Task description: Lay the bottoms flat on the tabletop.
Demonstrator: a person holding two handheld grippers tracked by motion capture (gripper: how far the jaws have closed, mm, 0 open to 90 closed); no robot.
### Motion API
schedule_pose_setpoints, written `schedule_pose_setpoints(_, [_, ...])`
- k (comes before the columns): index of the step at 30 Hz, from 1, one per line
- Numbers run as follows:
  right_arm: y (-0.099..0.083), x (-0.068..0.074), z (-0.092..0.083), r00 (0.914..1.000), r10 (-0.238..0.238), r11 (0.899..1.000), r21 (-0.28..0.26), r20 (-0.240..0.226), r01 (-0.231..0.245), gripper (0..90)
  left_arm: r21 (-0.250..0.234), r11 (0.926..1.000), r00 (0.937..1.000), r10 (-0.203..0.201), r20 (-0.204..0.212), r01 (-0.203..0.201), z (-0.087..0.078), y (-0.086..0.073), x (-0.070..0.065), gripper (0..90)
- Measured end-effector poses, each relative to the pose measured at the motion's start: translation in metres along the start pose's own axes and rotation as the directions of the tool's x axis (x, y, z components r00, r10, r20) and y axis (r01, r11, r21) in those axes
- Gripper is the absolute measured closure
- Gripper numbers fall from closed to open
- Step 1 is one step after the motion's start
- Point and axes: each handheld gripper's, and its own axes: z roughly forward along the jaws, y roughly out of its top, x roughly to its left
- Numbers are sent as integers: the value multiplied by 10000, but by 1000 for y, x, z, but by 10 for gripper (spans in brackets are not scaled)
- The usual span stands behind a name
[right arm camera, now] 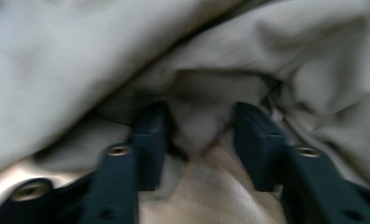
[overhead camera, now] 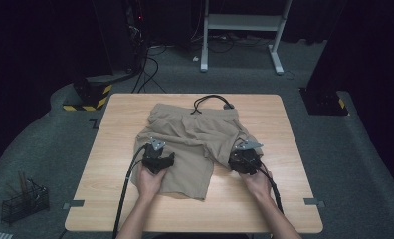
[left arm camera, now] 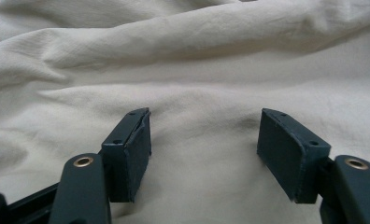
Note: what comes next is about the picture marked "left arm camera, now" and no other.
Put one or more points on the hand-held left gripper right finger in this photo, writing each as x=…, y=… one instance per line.
x=290, y=158

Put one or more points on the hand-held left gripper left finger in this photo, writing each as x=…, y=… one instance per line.
x=127, y=161

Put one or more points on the khaki pants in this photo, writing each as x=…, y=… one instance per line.
x=205, y=68

